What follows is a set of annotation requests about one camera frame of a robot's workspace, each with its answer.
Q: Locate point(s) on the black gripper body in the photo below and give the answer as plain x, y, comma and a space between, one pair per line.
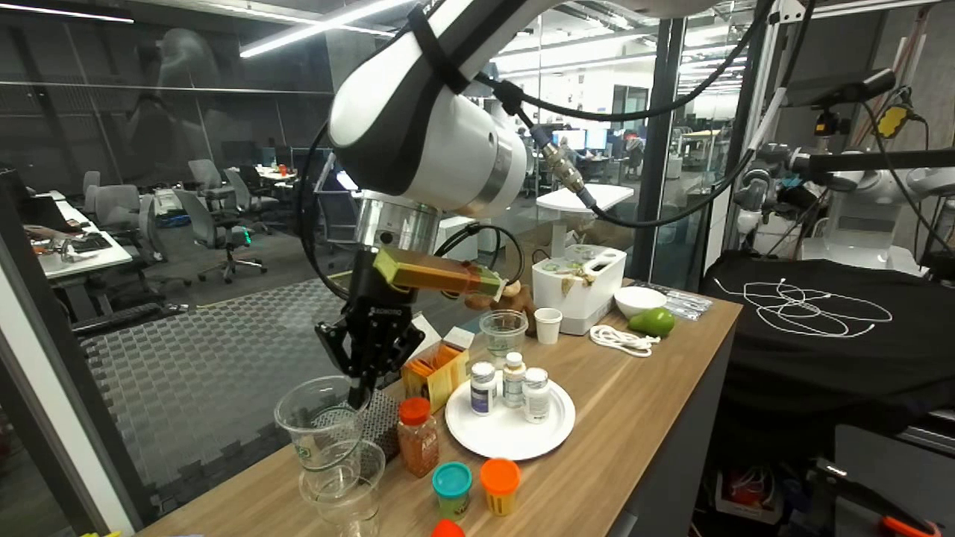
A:
375, 333

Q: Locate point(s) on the clear plastic cup green print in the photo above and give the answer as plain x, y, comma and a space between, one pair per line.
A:
345, 497
318, 428

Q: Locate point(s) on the white pill bottle blue label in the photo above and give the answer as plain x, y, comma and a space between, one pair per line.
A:
539, 395
484, 388

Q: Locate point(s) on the white pill bottle tan label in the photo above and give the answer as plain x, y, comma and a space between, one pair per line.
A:
515, 377

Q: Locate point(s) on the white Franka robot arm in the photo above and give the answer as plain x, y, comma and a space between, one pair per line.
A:
436, 130

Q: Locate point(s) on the white round plate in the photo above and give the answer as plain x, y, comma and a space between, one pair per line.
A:
512, 435

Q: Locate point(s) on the open orange cardboard box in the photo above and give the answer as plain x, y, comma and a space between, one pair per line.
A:
433, 370

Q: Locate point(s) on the orange lid spice jar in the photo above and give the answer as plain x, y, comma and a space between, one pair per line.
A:
417, 443

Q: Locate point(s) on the teal lid play dough tub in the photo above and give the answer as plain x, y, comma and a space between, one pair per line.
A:
453, 483

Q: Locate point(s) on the clear plastic tumbler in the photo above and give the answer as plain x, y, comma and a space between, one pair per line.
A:
503, 334

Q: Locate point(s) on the grey foam floor mat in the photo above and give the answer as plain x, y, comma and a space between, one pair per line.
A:
218, 367

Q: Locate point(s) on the orange lid play dough tub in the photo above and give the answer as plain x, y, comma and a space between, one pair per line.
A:
499, 480

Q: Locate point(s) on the red lid play dough tub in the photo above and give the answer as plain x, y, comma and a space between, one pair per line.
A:
445, 529

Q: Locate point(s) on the small white paper cup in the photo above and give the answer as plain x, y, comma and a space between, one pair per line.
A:
547, 322

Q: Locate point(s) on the office chair teal base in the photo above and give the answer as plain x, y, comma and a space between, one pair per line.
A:
226, 233

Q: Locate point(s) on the white hydroponic planter with lamp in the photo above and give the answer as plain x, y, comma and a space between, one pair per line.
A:
579, 279

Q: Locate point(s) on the white bowl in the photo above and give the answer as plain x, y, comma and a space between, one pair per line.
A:
638, 300

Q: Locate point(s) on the green avocado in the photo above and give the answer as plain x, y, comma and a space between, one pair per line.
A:
651, 322

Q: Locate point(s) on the grey office chair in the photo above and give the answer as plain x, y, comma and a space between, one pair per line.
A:
121, 212

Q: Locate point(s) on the cluttered white desk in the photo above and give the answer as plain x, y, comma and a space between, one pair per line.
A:
77, 249

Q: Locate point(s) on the ceiling light strip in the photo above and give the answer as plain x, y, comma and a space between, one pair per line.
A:
299, 31

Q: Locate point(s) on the silver foil packets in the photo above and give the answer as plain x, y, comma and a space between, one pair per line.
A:
688, 301

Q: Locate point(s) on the red box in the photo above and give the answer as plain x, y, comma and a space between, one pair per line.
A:
748, 489

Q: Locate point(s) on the black table cloth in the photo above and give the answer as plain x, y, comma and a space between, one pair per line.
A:
847, 388

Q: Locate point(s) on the white machine housing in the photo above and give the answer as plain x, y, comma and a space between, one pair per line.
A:
875, 218

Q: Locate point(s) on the black mounting bar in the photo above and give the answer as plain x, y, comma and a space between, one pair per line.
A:
896, 157

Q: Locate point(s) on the yellow clamp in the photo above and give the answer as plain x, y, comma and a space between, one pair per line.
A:
893, 118

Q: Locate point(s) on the black window post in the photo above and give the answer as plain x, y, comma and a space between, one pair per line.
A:
657, 149

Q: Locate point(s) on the black mounted camera device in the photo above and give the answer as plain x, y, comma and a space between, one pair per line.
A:
847, 89

